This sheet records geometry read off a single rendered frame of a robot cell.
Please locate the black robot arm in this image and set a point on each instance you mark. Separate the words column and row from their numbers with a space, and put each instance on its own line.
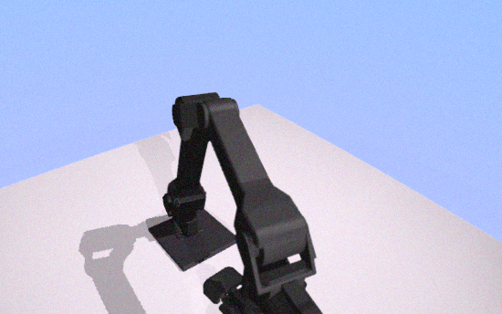
column 269, row 228

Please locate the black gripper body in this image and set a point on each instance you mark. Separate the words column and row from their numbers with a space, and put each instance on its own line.
column 225, row 282

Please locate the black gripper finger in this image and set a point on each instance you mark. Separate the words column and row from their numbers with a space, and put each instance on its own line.
column 224, row 310

